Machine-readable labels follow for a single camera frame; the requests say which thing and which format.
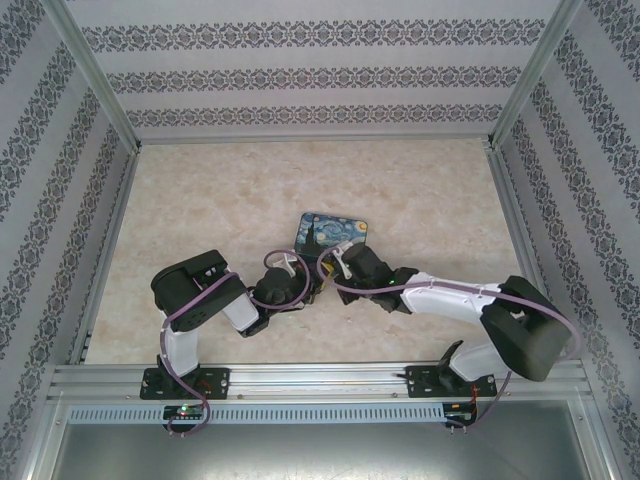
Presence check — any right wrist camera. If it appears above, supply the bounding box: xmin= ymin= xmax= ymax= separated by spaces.
xmin=330 ymin=237 xmax=366 ymax=279

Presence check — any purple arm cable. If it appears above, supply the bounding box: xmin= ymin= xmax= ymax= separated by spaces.
xmin=318 ymin=238 xmax=582 ymax=435
xmin=158 ymin=248 xmax=321 ymax=437

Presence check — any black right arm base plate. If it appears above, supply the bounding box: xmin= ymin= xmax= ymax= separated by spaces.
xmin=407 ymin=364 xmax=497 ymax=400

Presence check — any small circuit board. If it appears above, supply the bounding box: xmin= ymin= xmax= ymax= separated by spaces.
xmin=446 ymin=400 xmax=479 ymax=426
xmin=163 ymin=405 xmax=204 ymax=421

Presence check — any slotted grey cable duct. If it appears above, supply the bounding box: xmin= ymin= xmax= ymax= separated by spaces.
xmin=67 ymin=402 xmax=446 ymax=425

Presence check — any aluminium frame post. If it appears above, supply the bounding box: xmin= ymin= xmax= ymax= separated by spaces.
xmin=44 ymin=0 xmax=144 ymax=151
xmin=487 ymin=0 xmax=586 ymax=149

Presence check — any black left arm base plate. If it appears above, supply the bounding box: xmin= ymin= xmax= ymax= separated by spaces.
xmin=142 ymin=367 xmax=231 ymax=401

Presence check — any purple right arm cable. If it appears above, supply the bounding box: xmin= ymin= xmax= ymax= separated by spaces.
xmin=318 ymin=238 xmax=582 ymax=435

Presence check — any starry night painted tin box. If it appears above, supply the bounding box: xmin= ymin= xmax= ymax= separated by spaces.
xmin=291 ymin=212 xmax=371 ymax=264

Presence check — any grey metal panel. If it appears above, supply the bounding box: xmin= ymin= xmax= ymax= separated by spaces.
xmin=29 ymin=399 xmax=616 ymax=480

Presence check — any aluminium mounting rail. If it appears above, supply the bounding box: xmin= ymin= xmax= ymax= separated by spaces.
xmin=47 ymin=362 xmax=589 ymax=401

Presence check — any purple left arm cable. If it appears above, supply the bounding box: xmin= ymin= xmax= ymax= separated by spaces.
xmin=158 ymin=248 xmax=321 ymax=437

